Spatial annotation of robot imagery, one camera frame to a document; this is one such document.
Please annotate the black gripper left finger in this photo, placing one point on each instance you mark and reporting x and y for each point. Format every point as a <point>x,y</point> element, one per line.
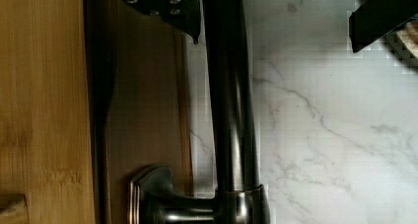
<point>184,15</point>

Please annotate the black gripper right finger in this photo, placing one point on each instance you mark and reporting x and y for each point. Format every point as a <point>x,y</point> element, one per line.
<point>376,18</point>

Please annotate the wooden drawer cabinet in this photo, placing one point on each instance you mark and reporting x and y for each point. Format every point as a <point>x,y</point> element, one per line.
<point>91,93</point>

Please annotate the black drawer handle bar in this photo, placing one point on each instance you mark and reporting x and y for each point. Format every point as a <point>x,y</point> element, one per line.
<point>239,198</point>

